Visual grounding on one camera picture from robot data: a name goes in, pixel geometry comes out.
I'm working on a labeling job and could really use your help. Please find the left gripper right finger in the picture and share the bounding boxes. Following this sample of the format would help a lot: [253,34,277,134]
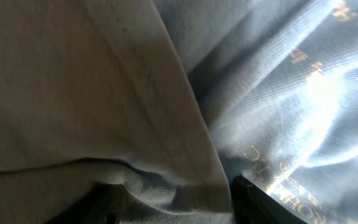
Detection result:
[231,175,306,224]

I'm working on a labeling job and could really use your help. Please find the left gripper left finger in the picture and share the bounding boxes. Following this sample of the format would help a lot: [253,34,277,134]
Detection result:
[45,184,126,224]

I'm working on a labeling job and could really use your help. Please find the light blue t-shirt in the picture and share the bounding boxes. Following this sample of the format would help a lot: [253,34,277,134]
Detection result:
[0,0,358,223]

